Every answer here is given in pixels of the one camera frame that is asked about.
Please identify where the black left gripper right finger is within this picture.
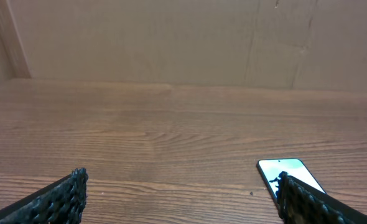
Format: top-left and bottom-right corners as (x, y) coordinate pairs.
(276, 172), (367, 224)

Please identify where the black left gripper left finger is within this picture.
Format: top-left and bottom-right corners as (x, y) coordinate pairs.
(0, 167), (88, 224)

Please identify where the black Galaxy smartphone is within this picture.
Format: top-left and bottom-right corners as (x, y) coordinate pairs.
(256, 158), (326, 209)

